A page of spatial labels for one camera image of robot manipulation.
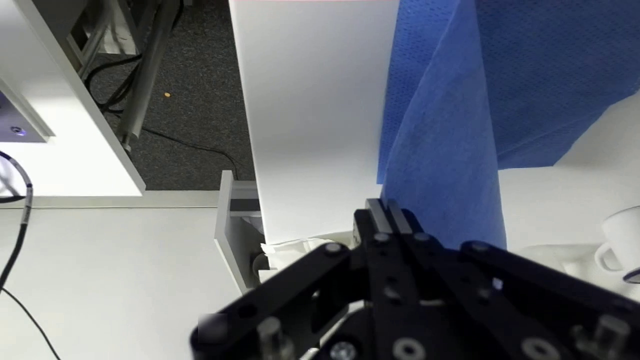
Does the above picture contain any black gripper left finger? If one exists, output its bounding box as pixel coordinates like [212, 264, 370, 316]
[189, 199, 393, 360]

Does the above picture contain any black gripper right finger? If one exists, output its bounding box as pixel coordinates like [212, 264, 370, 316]
[386, 206, 640, 360]

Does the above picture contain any blue towel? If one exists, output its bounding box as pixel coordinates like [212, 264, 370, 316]
[378, 0, 640, 249]

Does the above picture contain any white lower cabinet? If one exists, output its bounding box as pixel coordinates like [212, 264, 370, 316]
[227, 0, 399, 279]

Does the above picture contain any white robot base table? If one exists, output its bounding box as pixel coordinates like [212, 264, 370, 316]
[0, 0, 145, 196]

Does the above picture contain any white mug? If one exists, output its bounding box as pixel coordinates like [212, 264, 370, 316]
[594, 206, 640, 284]

